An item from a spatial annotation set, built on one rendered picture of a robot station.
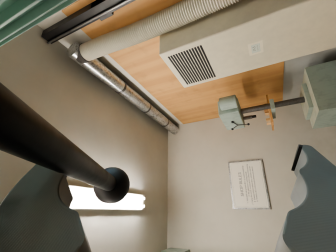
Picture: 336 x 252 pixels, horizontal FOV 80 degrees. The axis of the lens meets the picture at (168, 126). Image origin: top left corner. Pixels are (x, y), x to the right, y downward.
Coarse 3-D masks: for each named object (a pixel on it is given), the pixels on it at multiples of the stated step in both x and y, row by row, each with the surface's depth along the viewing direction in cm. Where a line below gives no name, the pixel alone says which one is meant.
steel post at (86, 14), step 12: (96, 0) 146; (108, 0) 140; (120, 0) 140; (132, 0) 140; (84, 12) 149; (96, 12) 149; (108, 12) 148; (60, 24) 159; (72, 24) 158; (84, 24) 156; (48, 36) 169; (60, 36) 167
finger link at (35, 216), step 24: (24, 192) 8; (48, 192) 8; (0, 216) 7; (24, 216) 7; (48, 216) 7; (72, 216) 7; (0, 240) 6; (24, 240) 6; (48, 240) 6; (72, 240) 6
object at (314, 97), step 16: (320, 64) 191; (304, 80) 207; (320, 80) 186; (304, 96) 201; (320, 96) 181; (224, 112) 219; (240, 112) 225; (272, 112) 219; (304, 112) 214; (320, 112) 181; (272, 128) 231
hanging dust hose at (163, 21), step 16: (192, 0) 134; (208, 0) 130; (224, 0) 128; (160, 16) 144; (176, 16) 141; (192, 16) 140; (112, 32) 163; (128, 32) 156; (144, 32) 154; (160, 32) 152; (80, 48) 176; (96, 48) 171; (112, 48) 168
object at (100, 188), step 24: (0, 96) 4; (0, 120) 4; (24, 120) 5; (0, 144) 5; (24, 144) 6; (48, 144) 7; (72, 144) 9; (48, 168) 8; (72, 168) 9; (96, 168) 12; (96, 192) 19; (120, 192) 19
